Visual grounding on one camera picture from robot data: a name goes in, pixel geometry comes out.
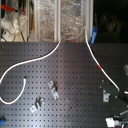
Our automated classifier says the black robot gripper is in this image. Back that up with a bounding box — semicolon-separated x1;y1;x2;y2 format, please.
100;82;128;105

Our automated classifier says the white cable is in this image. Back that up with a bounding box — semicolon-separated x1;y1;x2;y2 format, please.
0;26;121;105

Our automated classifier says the white label block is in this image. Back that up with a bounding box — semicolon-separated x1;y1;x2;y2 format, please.
106;118;115;127

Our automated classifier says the clear plastic wrapped panel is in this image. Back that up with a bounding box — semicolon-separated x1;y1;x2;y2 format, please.
34;0;90;43

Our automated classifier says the blue object at edge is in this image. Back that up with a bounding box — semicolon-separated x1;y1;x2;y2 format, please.
0;116;6;126

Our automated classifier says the white device with red button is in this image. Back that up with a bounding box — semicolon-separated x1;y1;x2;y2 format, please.
2;30;15;42

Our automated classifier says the grey metal cable clip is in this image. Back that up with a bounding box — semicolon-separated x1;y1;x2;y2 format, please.
51;88;59;100
48;80;54;89
37;97;45;108
30;105;38;113

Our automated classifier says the blue clamp handle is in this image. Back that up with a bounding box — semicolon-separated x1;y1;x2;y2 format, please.
90;26;98;44

